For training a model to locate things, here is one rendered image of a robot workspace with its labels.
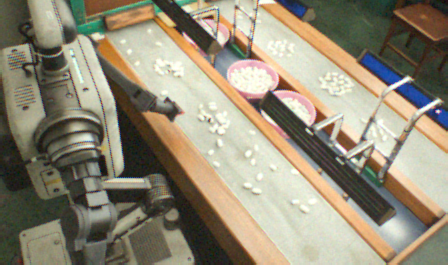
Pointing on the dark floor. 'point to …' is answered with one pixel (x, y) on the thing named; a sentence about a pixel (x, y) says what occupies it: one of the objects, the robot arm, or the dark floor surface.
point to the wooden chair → (421, 28)
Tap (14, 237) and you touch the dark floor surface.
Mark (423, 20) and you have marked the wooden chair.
